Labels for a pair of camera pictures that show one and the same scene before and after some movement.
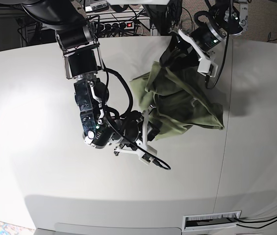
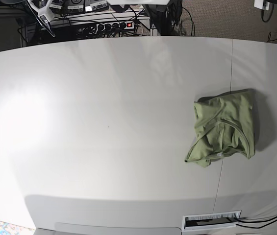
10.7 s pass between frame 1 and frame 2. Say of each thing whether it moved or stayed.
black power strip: stayed
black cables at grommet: stayed
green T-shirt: moved
